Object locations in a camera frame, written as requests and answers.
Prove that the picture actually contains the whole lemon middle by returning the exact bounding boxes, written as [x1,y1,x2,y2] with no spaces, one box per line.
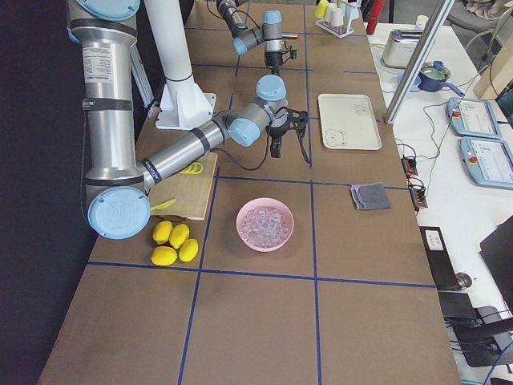
[178,238,199,262]

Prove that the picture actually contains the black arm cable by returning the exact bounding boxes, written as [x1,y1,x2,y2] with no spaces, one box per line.
[216,124,313,172]

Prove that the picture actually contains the yellow plastic knife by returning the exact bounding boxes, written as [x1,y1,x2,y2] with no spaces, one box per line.
[151,198,176,212]

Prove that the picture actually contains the whole lemon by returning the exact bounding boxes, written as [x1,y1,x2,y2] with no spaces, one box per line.
[152,221,173,245]
[151,245,178,266]
[168,223,190,249]
[178,238,199,262]

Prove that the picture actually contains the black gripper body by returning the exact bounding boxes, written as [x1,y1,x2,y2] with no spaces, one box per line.
[267,121,289,149]
[265,51,283,69]

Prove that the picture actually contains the dark blue saucepan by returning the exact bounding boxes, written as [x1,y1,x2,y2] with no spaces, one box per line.
[418,60,464,96]

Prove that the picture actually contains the far teach pendant tablet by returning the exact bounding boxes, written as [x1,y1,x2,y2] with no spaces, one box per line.
[447,97,502,140]

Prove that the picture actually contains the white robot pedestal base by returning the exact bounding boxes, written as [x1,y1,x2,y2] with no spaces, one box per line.
[144,0,216,130]

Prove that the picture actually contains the cream bear serving tray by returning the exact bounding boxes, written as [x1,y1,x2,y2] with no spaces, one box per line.
[317,93,382,151]

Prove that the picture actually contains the pink bowl of ice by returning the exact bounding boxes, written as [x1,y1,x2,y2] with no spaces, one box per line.
[236,197,295,252]

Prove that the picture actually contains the steel muddler with black tip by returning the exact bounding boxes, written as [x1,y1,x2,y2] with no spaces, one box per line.
[281,32,298,39]

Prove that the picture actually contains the cream toaster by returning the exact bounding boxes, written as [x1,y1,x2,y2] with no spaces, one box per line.
[382,29,423,69]

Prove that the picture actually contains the red bottle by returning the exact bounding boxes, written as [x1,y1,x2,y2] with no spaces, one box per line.
[366,0,386,35]

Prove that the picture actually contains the whole lemon top right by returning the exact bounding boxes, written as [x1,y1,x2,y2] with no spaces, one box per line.
[168,223,190,249]

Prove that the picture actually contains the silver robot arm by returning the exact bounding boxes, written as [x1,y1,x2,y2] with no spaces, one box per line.
[67,1,289,240]
[216,0,286,75]

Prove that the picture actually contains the lemon slice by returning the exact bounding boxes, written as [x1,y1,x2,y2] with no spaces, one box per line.
[191,162,203,174]
[180,167,203,175]

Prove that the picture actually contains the near teach pendant tablet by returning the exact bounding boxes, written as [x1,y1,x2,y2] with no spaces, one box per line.
[459,136,512,190]

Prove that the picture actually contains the teach pendant tablet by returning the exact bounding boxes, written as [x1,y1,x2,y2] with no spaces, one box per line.
[459,136,512,190]
[447,97,502,140]

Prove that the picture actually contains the bamboo cutting board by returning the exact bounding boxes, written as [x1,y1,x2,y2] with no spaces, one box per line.
[148,153,217,220]

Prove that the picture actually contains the white wire cup rack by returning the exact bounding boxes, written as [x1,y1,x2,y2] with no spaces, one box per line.
[314,0,362,39]

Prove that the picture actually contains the yellow cup on rack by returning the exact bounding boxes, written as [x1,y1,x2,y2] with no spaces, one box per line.
[314,0,329,19]

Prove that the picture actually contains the blue bowl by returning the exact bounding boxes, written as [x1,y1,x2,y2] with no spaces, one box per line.
[396,71,422,93]

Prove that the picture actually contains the pink cup on rack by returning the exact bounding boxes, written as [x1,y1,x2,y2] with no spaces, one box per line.
[327,7,344,28]

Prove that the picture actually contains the whole lemon top left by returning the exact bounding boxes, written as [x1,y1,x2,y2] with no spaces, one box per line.
[152,221,173,245]

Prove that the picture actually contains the whole lemon bottom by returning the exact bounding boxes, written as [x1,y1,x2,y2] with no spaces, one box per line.
[151,245,178,266]

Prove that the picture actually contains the lemon slice front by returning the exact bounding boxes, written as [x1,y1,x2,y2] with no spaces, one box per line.
[180,167,203,175]

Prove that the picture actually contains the purple folded cloth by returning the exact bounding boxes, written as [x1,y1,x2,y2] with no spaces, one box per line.
[350,184,362,210]

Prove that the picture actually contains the grey folded cloth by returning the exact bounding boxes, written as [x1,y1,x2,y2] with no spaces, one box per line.
[359,183,391,211]

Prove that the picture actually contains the aluminium frame post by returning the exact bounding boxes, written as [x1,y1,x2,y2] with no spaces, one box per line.
[383,0,455,124]

